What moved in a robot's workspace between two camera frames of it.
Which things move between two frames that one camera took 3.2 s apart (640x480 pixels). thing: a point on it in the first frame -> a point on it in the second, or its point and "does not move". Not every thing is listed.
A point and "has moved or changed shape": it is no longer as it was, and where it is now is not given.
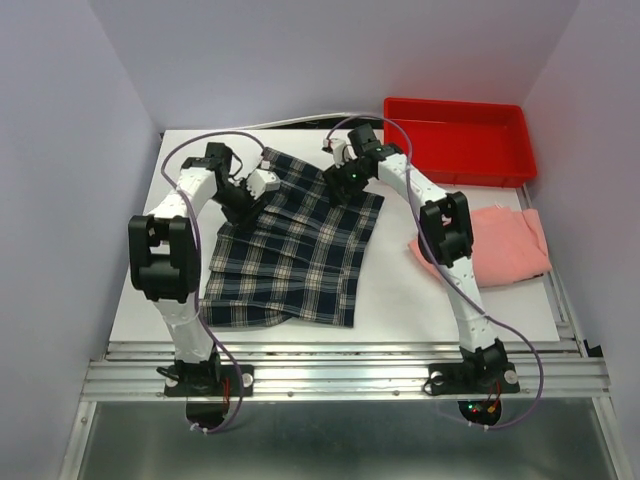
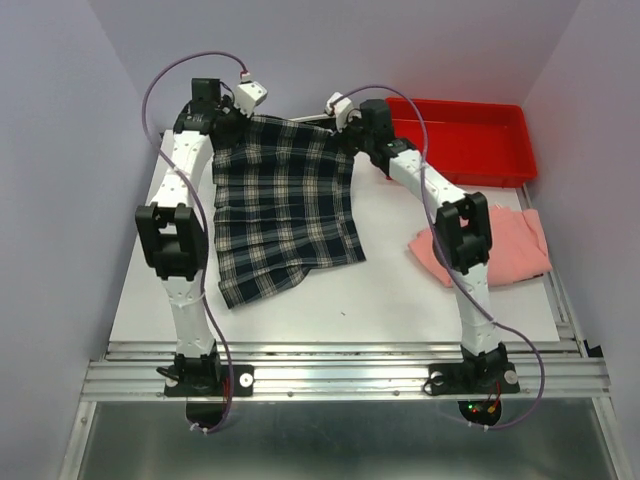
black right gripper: x=332 y=177 -> x=343 y=137
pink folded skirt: x=507 y=244 does not move
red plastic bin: x=464 y=142 does not move
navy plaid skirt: x=304 y=255 has moved or changed shape
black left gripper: x=242 y=218 -> x=227 y=103
